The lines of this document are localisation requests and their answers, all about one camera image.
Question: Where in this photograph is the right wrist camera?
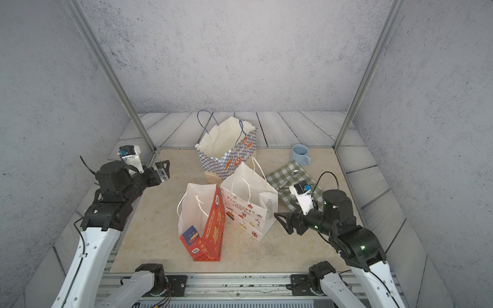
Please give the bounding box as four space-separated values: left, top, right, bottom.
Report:
289 180 314 216

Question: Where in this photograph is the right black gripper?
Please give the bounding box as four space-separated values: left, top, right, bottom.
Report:
274 198 337 238

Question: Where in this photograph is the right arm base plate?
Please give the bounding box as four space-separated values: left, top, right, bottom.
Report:
286 274 312 296

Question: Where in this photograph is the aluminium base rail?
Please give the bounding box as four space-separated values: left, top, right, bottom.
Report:
90 271 409 308

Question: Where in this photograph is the blue checkered paper bag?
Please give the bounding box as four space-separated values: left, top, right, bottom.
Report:
195 109 258 184

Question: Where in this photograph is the red and white paper bag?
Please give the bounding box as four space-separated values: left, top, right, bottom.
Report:
177 183 226 262

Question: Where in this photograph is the green checkered cloth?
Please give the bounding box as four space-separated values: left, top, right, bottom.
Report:
267 161 316 212

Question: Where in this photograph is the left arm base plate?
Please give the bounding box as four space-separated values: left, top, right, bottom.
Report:
164 275 188 298

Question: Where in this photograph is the light blue mug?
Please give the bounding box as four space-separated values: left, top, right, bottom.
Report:
290 145 312 166

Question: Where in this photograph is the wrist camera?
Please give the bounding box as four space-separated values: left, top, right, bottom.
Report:
289 180 314 216
118 145 144 173

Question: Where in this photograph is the metal spoon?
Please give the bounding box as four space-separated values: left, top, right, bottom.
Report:
276 169 299 191

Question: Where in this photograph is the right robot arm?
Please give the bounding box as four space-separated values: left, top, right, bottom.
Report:
274 184 404 307

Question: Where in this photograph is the white happy every day bag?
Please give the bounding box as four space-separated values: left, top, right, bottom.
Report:
221 157 279 241

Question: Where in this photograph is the left metal frame post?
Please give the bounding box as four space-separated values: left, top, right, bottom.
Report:
63 0 157 153

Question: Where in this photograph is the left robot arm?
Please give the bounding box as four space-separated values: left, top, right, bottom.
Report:
53 160 170 307

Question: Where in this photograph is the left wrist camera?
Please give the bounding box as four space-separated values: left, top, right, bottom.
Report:
118 145 144 173

